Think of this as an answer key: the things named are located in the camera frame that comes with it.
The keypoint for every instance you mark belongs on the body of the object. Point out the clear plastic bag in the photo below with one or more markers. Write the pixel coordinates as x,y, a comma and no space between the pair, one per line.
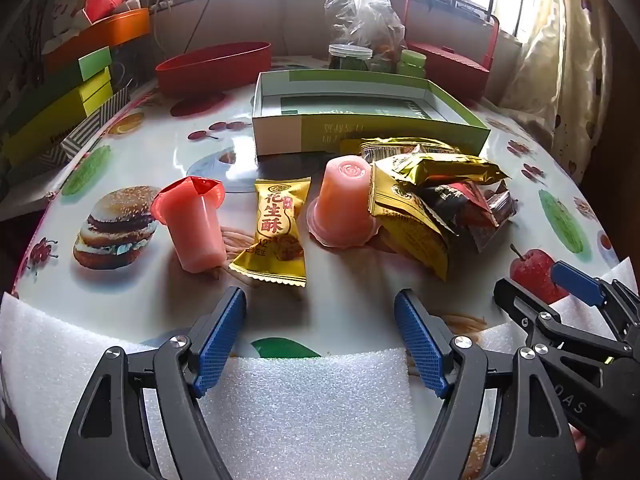
362,15

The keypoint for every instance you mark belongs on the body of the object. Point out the clear jar with white lid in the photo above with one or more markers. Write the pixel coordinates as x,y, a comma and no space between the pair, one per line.
350,55

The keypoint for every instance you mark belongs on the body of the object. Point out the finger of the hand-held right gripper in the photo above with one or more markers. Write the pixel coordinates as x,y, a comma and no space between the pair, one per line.
520,305
577,280

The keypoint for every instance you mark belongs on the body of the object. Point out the white foam sheet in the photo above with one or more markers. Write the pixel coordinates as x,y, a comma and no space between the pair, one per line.
320,400

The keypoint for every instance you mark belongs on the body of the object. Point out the pink jelly cup lid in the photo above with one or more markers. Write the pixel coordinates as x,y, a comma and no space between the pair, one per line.
340,200
192,225

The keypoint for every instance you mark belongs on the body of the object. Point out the red and black candy packet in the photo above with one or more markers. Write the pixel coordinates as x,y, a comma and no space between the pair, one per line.
450,205

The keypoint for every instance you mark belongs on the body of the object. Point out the white power strip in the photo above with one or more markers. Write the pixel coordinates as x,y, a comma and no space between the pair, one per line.
161,4

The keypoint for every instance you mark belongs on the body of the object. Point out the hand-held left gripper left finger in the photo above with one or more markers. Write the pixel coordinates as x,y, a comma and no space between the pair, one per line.
222,340

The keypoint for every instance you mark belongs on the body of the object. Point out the person's right hand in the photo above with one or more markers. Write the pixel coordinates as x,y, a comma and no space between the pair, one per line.
580,440

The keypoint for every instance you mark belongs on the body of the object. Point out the colourful printed bag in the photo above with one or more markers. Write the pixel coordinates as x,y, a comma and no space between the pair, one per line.
65,5

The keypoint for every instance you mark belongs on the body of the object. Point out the green cardboard box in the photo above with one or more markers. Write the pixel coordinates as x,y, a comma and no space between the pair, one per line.
370,135

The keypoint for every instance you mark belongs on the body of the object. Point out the black white striped box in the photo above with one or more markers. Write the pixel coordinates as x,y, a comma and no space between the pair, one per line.
85,130

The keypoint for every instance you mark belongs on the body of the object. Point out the red oval plastic basin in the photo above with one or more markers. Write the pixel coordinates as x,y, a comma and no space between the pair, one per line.
210,67

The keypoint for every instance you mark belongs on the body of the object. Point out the yellow peanut candy packet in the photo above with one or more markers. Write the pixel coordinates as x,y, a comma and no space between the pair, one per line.
275,230

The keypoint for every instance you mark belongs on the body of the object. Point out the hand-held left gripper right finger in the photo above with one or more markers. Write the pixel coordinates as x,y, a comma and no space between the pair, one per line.
420,345

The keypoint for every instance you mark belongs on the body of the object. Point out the orange box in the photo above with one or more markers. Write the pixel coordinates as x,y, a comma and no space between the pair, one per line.
100,35

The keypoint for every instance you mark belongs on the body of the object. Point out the cream patterned curtain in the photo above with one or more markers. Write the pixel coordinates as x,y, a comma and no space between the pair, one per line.
555,60

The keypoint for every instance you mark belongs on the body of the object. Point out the stack of green yellow boxes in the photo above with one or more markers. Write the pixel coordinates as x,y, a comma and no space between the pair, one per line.
95,92

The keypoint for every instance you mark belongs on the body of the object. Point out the green long box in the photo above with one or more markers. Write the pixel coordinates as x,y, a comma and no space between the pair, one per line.
95,62

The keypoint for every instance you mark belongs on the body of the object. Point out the small green jar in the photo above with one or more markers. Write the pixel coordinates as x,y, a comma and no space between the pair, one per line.
411,62

